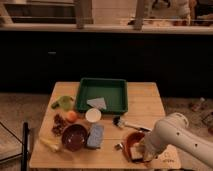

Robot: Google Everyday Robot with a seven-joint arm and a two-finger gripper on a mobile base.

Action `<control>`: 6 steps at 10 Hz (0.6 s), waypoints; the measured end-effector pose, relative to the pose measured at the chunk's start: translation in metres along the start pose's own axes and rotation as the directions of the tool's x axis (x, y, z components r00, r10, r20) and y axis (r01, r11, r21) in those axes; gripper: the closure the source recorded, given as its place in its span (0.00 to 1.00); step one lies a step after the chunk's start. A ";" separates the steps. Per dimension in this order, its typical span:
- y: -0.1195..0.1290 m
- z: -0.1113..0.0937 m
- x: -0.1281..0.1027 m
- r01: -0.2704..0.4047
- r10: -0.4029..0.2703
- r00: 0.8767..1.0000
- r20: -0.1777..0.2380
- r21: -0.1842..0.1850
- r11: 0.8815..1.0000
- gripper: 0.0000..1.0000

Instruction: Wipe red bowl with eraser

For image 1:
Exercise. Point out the black head brush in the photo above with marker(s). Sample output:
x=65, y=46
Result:
x=120, y=122

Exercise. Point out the black chair frame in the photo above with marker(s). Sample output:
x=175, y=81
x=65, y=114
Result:
x=12, y=147

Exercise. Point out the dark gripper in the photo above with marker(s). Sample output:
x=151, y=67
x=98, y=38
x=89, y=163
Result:
x=119, y=146

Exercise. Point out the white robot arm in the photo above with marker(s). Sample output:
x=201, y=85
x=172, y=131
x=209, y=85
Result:
x=170, y=130

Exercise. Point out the green toy vegetable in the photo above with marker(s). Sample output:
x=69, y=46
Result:
x=64, y=102

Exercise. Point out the wooden table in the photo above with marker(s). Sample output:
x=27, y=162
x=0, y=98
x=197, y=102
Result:
x=144, y=108

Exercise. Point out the eraser block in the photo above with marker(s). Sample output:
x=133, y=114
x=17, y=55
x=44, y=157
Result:
x=135, y=154

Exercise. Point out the blue grey sponge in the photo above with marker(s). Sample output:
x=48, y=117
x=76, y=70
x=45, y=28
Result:
x=95, y=136

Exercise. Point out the red bowl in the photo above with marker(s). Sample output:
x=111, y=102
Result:
x=134, y=139

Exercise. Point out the dark brown bowl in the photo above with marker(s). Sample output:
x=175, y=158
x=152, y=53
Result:
x=74, y=137

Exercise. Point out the brown dried fruit cluster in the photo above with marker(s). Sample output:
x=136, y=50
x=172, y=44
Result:
x=59, y=125

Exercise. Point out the grey cloth in tray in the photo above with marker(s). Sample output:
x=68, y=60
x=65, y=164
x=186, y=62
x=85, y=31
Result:
x=98, y=103

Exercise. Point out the small white cup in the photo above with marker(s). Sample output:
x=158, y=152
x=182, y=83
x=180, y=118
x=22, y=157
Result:
x=93, y=115

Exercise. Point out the orange fruit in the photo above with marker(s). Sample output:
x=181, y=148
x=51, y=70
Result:
x=71, y=116

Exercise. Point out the green plastic tray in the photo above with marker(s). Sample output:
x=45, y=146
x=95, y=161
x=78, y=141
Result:
x=113, y=91

